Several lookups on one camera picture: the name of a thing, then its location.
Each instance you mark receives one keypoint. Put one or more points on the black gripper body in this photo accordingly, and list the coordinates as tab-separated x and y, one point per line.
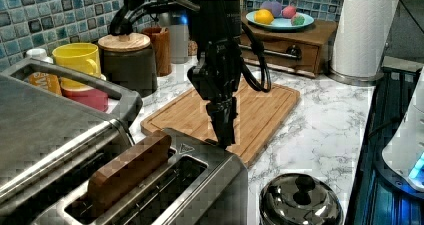
217	73

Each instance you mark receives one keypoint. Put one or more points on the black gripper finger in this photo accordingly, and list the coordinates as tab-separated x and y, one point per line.
222	116

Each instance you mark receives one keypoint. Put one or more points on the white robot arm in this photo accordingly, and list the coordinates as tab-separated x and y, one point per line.
338	133

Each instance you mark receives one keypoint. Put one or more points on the silver two-slot toaster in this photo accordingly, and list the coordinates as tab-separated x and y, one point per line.
201	184

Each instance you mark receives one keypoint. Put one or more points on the stainless steel toaster oven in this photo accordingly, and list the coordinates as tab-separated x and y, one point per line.
49	143

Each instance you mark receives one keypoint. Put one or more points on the bamboo cutting board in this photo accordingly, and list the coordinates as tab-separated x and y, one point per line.
259	116

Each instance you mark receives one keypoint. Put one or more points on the clear lidded glass jar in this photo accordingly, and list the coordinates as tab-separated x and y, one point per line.
176	23

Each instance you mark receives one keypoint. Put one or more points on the brown wooden utensil cup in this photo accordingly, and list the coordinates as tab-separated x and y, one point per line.
160	39

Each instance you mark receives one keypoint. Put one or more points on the yellow lemon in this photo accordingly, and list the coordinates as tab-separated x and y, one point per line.
263	16

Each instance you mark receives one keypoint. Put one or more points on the light blue plate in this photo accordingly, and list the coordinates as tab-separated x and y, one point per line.
280	23

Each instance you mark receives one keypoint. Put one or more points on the dark jar with wooden lid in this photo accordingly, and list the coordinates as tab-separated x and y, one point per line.
129	61

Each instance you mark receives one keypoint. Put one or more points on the purple toy fruit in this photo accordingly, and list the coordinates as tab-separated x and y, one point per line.
273	6

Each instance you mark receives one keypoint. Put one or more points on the wooden drawer box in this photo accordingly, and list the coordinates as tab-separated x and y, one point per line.
314	42

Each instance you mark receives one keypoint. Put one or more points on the pink toy fruit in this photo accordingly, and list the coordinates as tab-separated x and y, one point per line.
288	12

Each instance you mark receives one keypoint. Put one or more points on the red green strawberry toy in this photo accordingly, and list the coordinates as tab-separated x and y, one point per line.
297	20

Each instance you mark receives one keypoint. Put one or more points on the shiny steel kettle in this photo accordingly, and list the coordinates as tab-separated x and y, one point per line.
299	199

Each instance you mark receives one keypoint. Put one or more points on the red bowl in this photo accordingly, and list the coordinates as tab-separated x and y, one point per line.
88	96

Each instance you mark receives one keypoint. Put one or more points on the steel paper towel holder base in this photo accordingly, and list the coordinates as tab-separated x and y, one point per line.
353	80

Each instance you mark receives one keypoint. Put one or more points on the yellow plastic mug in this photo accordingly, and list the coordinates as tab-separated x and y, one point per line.
82	57

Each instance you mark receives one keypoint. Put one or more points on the brown toast slice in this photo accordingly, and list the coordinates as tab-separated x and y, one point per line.
119	176

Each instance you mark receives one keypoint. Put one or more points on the white-capped orange bottle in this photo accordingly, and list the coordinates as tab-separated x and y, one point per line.
43	80

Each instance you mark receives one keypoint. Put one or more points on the white paper towel roll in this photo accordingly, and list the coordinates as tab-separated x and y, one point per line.
362	32

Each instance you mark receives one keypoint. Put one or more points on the black drawer handle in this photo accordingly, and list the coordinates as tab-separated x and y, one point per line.
292	52

